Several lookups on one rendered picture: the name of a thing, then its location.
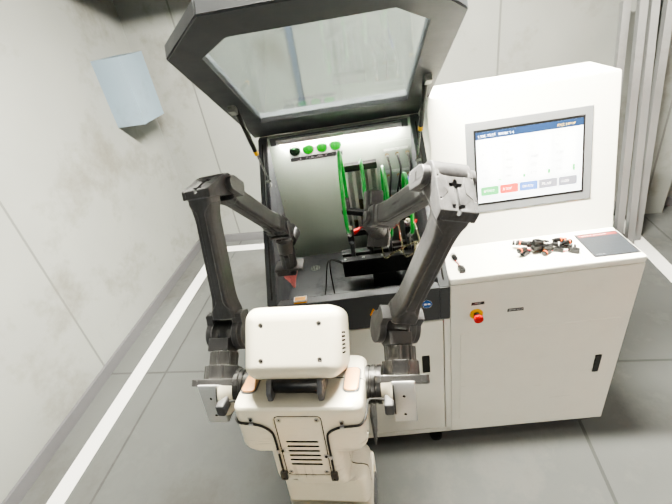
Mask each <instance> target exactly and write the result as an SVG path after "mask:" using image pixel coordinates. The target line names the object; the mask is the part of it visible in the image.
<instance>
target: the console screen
mask: <svg viewBox="0 0 672 504"><path fill-rule="evenodd" d="M593 120H594V105H588V106H581V107H575V108H568V109H561V110H555V111H548V112H542V113H535V114H528V115H522V116H515V117H508V118H502V119H495V120H488V121H482V122H475V123H469V124H465V142H466V162H467V165H468V166H469V168H470V170H474V171H475V172H476V176H477V179H476V184H475V187H474V188H475V193H476V198H477V203H478V208H479V213H481V212H488V211H496V210H503V209H511V208H518V207H526V206H533V205H541V204H548V203H556V202H563V201H571V200H578V199H586V198H590V191H591V167H592V143H593Z"/></svg>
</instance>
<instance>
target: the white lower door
mask: <svg viewBox="0 0 672 504"><path fill-rule="evenodd" d="M349 345H350V355H359V356H362V357H364V358H365V359H366V361H367V365H370V366H371V365H372V364H375V365H377V364H381V365H382V361H385V359H384V346H383V345H382V343H375V342H373V340H372V338H371V332H370V327H369V328H360V329H352V330H349ZM413 346H416V357H417V360H419V368H420V374H429V378H430V383H429V384H415V387H416V401H417V415H418V421H395V418H394V415H386V414H385V408H384V404H378V403H377V404H376V407H377V428H378V432H377V433H383V432H394V431H405V430H416V429H426V428H437V427H445V395H444V344H443V319H439V320H431V321H424V322H423V324H422V325H421V335H420V339H419V341H418V342H417V343H416V344H413Z"/></svg>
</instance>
